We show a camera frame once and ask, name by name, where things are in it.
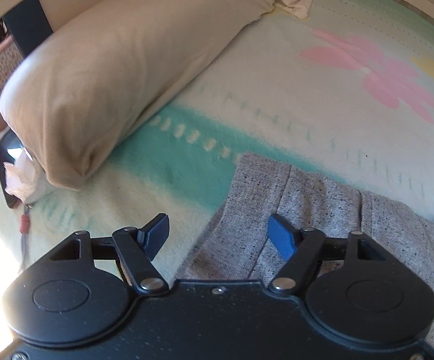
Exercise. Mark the beige bolster pillow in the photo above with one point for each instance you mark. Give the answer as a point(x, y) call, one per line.
point(103, 74)

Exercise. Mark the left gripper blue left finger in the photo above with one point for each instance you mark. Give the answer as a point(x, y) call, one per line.
point(153, 235)

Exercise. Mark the grey sweat pants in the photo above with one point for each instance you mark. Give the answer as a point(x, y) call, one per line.
point(234, 245)

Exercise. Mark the white crumpled tissue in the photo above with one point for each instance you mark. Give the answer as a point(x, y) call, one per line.
point(25, 178)

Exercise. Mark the floral bed blanket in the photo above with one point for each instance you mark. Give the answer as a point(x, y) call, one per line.
point(347, 92)

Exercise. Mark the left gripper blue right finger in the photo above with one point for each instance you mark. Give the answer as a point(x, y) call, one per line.
point(283, 236)

